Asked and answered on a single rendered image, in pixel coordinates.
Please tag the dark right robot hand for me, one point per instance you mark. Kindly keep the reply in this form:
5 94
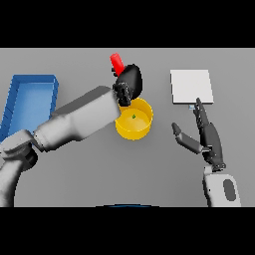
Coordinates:
209 136

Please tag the dark left robot hand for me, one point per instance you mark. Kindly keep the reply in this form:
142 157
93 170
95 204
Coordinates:
131 81

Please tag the red beaker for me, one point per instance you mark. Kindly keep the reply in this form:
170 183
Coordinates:
117 64

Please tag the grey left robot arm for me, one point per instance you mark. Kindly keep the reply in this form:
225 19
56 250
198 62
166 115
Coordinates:
79 121

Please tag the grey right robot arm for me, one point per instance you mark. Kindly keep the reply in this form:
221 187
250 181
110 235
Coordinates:
219 191

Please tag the yellow bowl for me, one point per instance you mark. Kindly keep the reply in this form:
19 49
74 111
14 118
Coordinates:
137 127

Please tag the pale square measuring scale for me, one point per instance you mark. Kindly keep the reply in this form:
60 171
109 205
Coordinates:
191 86

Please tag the blue tray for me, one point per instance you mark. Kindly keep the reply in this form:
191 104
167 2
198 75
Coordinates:
28 103

